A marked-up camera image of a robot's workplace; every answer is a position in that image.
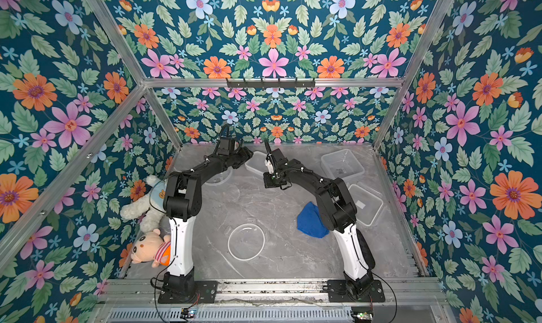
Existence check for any rectangular clear lunch box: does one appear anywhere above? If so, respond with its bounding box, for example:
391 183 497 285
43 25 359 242
244 151 269 178

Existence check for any round clear lunch box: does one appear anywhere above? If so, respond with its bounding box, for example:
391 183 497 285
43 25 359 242
205 168 233 186

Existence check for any blue cleaning cloth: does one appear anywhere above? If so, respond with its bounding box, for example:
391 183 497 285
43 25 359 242
296 202 330 238

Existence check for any square clear lunch box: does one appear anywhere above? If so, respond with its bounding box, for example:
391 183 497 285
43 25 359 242
320 149 365 179

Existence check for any round clear box lid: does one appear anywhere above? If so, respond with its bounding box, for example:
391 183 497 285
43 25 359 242
227 224 265 262

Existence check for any square clear box lid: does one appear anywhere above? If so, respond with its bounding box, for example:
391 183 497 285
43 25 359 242
348 184 383 227

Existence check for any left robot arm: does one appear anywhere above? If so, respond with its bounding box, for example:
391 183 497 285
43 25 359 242
159 137 253 303

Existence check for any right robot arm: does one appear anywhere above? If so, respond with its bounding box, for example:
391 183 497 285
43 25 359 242
263 142 375 301

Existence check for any white teddy bear blue shirt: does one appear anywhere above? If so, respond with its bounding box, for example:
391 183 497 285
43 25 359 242
120 175 167 233

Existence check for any pink doll orange outfit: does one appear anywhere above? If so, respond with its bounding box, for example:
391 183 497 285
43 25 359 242
131 228 172 268

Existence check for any white ventilation grille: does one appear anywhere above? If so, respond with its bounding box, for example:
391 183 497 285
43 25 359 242
105 307 354 322

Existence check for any black hook rail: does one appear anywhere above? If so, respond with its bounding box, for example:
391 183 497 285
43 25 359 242
226 78 316 89

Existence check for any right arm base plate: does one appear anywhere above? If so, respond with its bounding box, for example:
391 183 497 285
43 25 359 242
322 279 386 303

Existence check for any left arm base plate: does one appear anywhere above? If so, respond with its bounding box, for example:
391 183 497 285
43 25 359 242
158 280 218 304

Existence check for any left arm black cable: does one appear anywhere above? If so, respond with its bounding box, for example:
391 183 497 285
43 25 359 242
150 259 176 323

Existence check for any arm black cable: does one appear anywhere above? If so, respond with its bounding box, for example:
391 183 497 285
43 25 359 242
150 259 176 323
363 254 399 323

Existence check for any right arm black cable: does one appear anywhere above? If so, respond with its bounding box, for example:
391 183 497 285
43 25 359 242
363 254 399 323

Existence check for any aluminium front rail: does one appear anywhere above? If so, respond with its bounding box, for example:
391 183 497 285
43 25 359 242
99 278 447 307

